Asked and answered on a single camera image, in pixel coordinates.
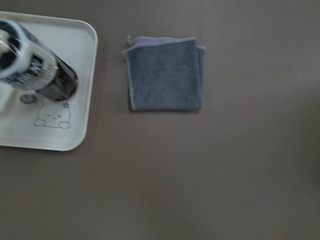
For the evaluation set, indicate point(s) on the grey folded cloth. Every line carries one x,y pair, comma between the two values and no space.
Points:
165,73

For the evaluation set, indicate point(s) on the tea bottle with white cap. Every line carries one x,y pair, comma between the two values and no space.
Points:
28,65

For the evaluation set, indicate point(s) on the cream serving tray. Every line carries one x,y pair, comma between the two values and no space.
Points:
28,120

